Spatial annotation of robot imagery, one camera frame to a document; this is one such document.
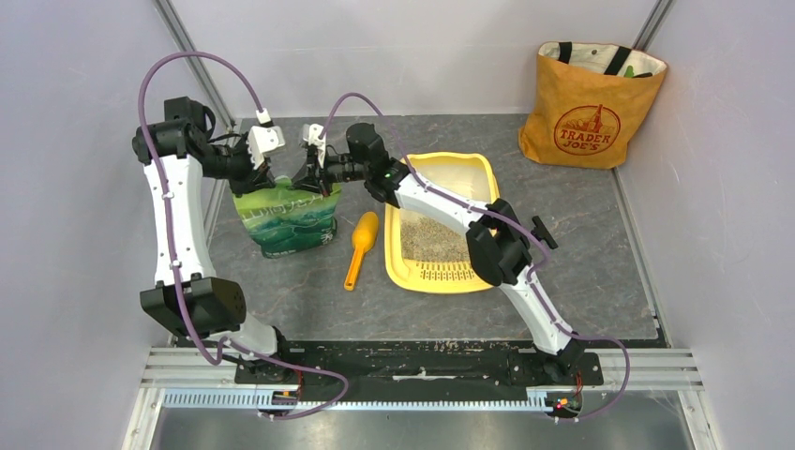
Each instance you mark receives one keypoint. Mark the orange litter scoop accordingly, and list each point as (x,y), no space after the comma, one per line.
(364,237)

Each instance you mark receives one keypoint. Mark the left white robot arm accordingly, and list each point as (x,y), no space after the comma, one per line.
(189,299)

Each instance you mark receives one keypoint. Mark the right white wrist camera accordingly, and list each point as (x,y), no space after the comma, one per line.
(314,136)

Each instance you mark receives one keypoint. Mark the green litter bag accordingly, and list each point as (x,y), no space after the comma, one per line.
(283,220)

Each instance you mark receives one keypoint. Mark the aluminium rail frame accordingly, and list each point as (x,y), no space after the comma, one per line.
(173,379)

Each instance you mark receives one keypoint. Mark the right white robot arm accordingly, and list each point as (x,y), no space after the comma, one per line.
(498,246)

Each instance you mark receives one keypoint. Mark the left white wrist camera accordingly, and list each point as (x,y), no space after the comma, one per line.
(263,138)

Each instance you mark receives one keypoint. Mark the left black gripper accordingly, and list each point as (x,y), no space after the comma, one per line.
(246,184)

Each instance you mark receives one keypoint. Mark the yellow litter box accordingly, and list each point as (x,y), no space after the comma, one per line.
(468,175)

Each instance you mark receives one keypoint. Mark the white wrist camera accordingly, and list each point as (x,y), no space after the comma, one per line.
(314,136)
(263,138)

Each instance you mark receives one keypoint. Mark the orange Trader Joe's bag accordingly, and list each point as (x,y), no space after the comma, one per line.
(590,101)

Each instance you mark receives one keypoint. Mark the grey litter pile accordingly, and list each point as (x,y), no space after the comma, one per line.
(426,240)

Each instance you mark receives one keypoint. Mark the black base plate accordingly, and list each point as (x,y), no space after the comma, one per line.
(417,371)

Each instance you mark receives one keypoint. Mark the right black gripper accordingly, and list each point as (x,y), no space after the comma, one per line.
(311,177)

